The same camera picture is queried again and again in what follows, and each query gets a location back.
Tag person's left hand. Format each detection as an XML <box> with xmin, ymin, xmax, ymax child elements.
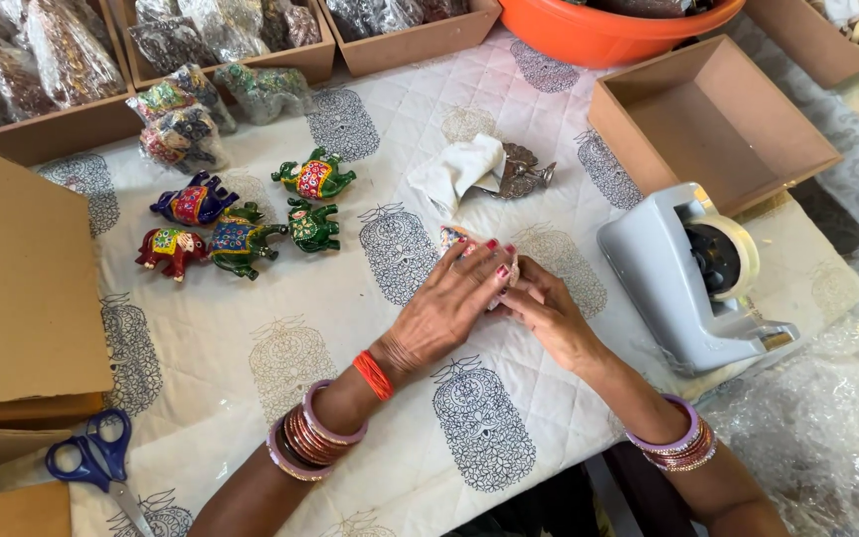
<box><xmin>370</xmin><ymin>238</ymin><xmax>519</xmax><ymax>380</ymax></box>

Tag person's right hand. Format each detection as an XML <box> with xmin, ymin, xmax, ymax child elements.
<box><xmin>499</xmin><ymin>255</ymin><xmax>611</xmax><ymax>375</ymax></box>

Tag bubble-wrapped painted figurine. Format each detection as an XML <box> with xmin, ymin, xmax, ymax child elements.
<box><xmin>440</xmin><ymin>225</ymin><xmax>521</xmax><ymax>311</ymax></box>

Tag white crumpled cloth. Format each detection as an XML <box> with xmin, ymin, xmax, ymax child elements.
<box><xmin>406</xmin><ymin>132</ymin><xmax>508</xmax><ymax>222</ymax></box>

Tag silver metal peacock figurine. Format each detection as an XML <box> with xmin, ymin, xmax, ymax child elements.
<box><xmin>483</xmin><ymin>141</ymin><xmax>558</xmax><ymax>201</ymax></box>

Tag orange thread wristband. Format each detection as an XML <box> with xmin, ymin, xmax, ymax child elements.
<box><xmin>352</xmin><ymin>350</ymin><xmax>395</xmax><ymax>403</ymax></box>

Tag grey tape dispenser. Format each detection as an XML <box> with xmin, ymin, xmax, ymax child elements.
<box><xmin>597</xmin><ymin>180</ymin><xmax>802</xmax><ymax>374</ymax></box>

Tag small green elephant figurine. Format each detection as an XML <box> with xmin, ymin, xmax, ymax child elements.
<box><xmin>285</xmin><ymin>196</ymin><xmax>343</xmax><ymax>255</ymax></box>

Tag green elephant with red blanket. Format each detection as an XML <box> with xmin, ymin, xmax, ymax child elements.
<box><xmin>270</xmin><ymin>146</ymin><xmax>358</xmax><ymax>201</ymax></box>

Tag white printed quilted tablecloth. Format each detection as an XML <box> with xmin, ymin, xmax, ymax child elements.
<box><xmin>30</xmin><ymin>21</ymin><xmax>859</xmax><ymax>537</ymax></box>

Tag small tray of wrapped goods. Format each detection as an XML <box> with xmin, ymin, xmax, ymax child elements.
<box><xmin>317</xmin><ymin>0</ymin><xmax>504</xmax><ymax>79</ymax></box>

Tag green elephant with blue blanket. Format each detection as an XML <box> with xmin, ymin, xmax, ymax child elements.
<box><xmin>207</xmin><ymin>200</ymin><xmax>291</xmax><ymax>282</ymax></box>

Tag left wrist bangles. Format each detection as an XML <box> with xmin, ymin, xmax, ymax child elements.
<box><xmin>265</xmin><ymin>379</ymin><xmax>370</xmax><ymax>483</ymax></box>

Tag wrist bangles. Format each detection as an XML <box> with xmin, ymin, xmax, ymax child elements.
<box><xmin>265</xmin><ymin>379</ymin><xmax>370</xmax><ymax>483</ymax></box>
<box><xmin>622</xmin><ymin>393</ymin><xmax>718</xmax><ymax>474</ymax></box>

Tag orange plastic basin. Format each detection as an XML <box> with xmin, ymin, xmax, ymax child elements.
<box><xmin>498</xmin><ymin>0</ymin><xmax>748</xmax><ymax>71</ymax></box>

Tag clear tape roll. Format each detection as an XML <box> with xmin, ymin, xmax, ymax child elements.
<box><xmin>685</xmin><ymin>214</ymin><xmax>762</xmax><ymax>304</ymax></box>

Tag empty brown wooden tray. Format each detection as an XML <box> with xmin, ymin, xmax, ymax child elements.
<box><xmin>587</xmin><ymin>33</ymin><xmax>845</xmax><ymax>219</ymax></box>

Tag right wrist bangles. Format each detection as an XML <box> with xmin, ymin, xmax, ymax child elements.
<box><xmin>622</xmin><ymin>393</ymin><xmax>718</xmax><ymax>474</ymax></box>

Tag person's dark clothing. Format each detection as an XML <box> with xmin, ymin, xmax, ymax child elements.
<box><xmin>440</xmin><ymin>439</ymin><xmax>702</xmax><ymax>537</ymax></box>

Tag bubble-wrapped elephant figurine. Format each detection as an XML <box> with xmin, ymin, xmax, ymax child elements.
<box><xmin>212</xmin><ymin>61</ymin><xmax>316</xmax><ymax>127</ymax></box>
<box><xmin>125</xmin><ymin>63</ymin><xmax>238</xmax><ymax>137</ymax></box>
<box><xmin>138</xmin><ymin>104</ymin><xmax>231</xmax><ymax>177</ymax></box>

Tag blue painted elephant figurine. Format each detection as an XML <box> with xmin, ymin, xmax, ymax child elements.
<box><xmin>149</xmin><ymin>170</ymin><xmax>241</xmax><ymax>228</ymax></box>

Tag red painted elephant figurine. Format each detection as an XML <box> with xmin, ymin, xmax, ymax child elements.
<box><xmin>135</xmin><ymin>227</ymin><xmax>210</xmax><ymax>283</ymax></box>

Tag medium tray of wrapped goods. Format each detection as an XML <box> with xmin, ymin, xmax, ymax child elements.
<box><xmin>107</xmin><ymin>0</ymin><xmax>338</xmax><ymax>92</ymax></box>

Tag clear bubble wrap sheet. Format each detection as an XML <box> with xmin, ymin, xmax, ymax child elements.
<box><xmin>687</xmin><ymin>237</ymin><xmax>859</xmax><ymax>537</ymax></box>

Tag tray of pale wooden pieces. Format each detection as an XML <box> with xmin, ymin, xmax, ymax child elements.
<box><xmin>741</xmin><ymin>0</ymin><xmax>859</xmax><ymax>91</ymax></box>

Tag large cardboard box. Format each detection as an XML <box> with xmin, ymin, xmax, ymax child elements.
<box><xmin>0</xmin><ymin>125</ymin><xmax>116</xmax><ymax>431</ymax></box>

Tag large tray of wrapped goods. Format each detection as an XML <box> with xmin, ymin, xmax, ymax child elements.
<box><xmin>0</xmin><ymin>0</ymin><xmax>145</xmax><ymax>170</ymax></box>

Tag flat cardboard piece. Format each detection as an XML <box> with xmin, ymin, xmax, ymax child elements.
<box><xmin>0</xmin><ymin>479</ymin><xmax>73</xmax><ymax>537</ymax></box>

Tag blue-handled scissors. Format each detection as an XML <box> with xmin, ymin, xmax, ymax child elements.
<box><xmin>44</xmin><ymin>406</ymin><xmax>157</xmax><ymax>537</ymax></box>

